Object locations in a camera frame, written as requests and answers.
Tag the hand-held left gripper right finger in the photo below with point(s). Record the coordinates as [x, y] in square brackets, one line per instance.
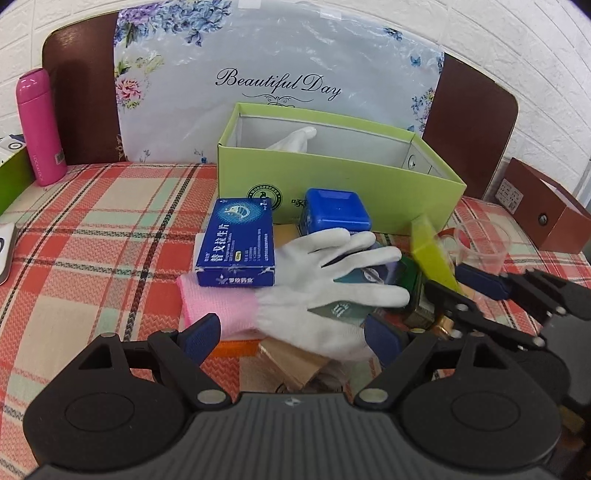
[383, 339]

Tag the plaid blanket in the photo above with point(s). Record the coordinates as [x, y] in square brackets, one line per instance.
[92, 240]

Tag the small green box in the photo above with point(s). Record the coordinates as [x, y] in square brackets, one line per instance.
[410, 277]

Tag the blue medicine box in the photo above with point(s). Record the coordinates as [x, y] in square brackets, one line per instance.
[235, 240]

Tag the brown wooden headboard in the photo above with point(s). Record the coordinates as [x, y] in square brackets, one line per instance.
[78, 92]

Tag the red tape roll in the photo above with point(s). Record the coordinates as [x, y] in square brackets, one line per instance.
[445, 234]

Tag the white glove pink cuff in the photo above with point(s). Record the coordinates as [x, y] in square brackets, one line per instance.
[295, 304]

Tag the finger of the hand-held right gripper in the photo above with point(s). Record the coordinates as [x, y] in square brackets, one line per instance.
[480, 280]
[445, 297]

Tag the green tray box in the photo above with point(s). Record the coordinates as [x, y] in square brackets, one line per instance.
[14, 180]

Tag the tan cardboard box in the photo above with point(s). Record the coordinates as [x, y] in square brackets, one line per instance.
[295, 364]

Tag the green cardboard box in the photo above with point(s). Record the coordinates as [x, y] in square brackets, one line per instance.
[258, 170]

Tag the gold box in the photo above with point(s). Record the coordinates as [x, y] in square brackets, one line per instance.
[420, 317]

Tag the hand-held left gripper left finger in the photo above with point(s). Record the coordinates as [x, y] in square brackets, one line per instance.
[203, 334]

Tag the white flat device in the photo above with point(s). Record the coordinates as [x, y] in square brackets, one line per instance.
[5, 254]

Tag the floral plastic bag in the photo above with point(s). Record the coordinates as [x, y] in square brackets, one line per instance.
[277, 55]

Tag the blue square plastic box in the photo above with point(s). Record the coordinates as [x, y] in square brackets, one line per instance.
[334, 210]

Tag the pink bottle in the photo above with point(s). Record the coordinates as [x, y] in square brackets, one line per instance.
[41, 129]

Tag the dark teal printed box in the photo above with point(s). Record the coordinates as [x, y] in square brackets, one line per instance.
[369, 277]

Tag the yellow-green card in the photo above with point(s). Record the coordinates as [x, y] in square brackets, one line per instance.
[434, 258]

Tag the clear plastic cup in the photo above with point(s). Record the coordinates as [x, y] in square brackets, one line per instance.
[489, 249]

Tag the brown cardboard box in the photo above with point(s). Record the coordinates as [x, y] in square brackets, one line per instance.
[554, 221]

